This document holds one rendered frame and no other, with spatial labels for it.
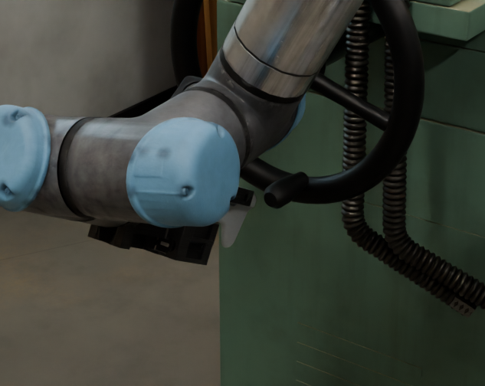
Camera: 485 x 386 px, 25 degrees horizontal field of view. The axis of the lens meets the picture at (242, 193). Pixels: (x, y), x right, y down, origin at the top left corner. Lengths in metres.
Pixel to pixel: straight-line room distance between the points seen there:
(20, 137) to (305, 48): 0.21
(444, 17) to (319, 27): 0.30
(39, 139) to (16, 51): 1.84
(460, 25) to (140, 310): 1.29
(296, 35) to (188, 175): 0.14
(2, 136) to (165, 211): 0.14
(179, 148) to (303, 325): 0.73
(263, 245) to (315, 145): 0.17
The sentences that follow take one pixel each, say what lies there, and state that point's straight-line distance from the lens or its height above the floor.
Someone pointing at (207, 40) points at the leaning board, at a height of 0.29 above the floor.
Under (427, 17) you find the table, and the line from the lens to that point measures 1.10.
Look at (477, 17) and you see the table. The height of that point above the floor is 0.86.
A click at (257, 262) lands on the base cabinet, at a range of 1.45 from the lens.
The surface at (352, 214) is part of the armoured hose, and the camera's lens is 1.18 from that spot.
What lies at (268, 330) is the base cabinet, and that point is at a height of 0.36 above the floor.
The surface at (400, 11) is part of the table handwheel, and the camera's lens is 1.01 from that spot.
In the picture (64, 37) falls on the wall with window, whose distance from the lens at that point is 2.74.
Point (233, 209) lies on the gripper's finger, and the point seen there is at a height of 0.70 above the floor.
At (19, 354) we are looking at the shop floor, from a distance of 2.13.
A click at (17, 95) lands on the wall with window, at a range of 2.66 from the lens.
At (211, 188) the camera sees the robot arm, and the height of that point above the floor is 0.84.
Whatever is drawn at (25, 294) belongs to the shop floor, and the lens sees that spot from 2.32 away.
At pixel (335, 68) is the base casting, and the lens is 1.29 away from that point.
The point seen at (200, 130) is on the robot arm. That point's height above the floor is 0.88.
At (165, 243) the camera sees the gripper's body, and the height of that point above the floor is 0.71.
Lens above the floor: 1.17
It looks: 26 degrees down
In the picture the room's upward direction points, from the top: straight up
